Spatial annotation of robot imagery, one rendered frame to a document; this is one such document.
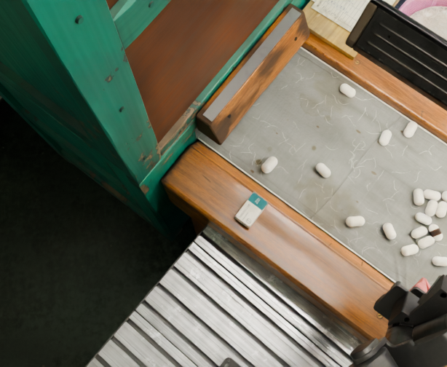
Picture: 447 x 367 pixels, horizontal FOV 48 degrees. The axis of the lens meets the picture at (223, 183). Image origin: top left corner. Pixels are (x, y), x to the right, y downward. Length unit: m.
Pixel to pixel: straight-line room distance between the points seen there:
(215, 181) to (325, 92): 0.30
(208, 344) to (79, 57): 0.68
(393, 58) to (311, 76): 0.36
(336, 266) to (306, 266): 0.06
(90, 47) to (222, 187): 0.52
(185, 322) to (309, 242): 0.30
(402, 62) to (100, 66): 0.42
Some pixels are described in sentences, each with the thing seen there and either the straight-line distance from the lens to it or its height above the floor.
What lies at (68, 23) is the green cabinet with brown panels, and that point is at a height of 1.32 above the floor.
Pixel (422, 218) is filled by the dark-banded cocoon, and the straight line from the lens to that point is 1.04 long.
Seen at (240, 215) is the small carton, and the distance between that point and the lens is 0.94.
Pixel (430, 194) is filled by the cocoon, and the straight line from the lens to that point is 1.06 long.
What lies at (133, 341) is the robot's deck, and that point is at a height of 0.67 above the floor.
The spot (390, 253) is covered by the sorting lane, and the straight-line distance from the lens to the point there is 1.03.
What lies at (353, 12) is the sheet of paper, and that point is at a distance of 1.15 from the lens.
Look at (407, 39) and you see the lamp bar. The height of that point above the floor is 1.10.
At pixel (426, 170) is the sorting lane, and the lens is 1.09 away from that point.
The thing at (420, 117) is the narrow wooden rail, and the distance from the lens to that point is 1.10.
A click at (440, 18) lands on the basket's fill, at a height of 0.73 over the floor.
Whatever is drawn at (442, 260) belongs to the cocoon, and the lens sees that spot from 1.04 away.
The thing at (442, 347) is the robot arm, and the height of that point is 1.06.
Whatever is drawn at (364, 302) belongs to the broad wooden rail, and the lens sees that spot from 0.98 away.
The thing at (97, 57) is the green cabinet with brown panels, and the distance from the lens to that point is 0.54.
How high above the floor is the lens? 1.71
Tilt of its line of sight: 75 degrees down
